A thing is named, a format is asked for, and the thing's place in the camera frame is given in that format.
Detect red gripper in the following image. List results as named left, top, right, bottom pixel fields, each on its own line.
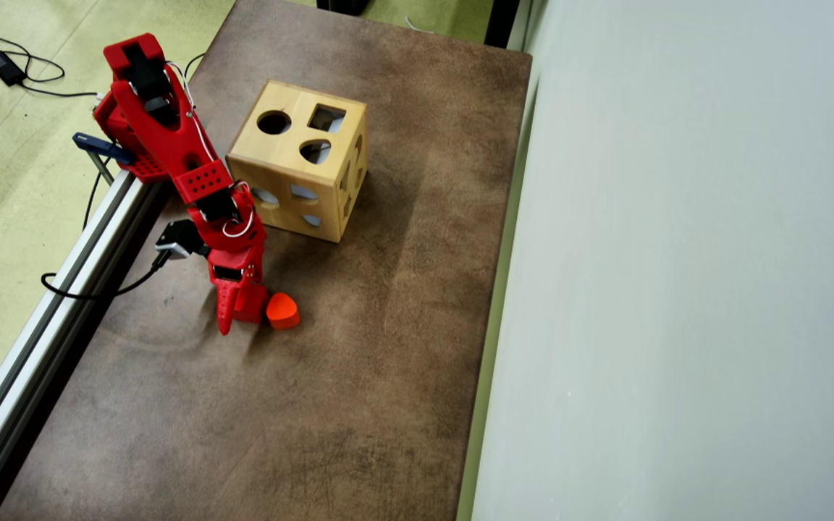
left=187, top=206, right=268, bottom=336

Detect red cube block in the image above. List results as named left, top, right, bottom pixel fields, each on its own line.
left=235, top=291, right=270, bottom=325

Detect wooden shape sorter box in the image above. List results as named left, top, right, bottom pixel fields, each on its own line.
left=0, top=0, right=534, bottom=521
left=226, top=78, right=368, bottom=244

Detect black box-shaped object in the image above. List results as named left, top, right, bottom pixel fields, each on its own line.
left=316, top=0, right=373, bottom=17

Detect orange rounded triangle block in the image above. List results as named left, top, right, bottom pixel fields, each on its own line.
left=266, top=292, right=302, bottom=331

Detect blue bar clamp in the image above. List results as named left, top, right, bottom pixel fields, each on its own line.
left=72, top=132, right=137, bottom=185

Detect black power adapter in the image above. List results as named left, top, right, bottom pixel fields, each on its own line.
left=0, top=50, right=28, bottom=88

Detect white servo wire loop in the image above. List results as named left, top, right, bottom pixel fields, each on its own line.
left=222, top=181, right=256, bottom=240

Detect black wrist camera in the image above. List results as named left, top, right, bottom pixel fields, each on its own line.
left=155, top=219, right=211, bottom=260

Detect thick black camera cable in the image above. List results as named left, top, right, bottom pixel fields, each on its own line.
left=41, top=250, right=172, bottom=300

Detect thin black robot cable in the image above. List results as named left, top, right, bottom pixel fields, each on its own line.
left=83, top=170, right=104, bottom=231

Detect aluminium profile rail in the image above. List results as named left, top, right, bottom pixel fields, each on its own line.
left=0, top=170, right=172, bottom=521

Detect thin black adapter cable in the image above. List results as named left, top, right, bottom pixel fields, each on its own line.
left=0, top=36, right=99, bottom=98

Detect black vertical post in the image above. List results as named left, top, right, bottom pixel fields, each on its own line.
left=484, top=0, right=521, bottom=50

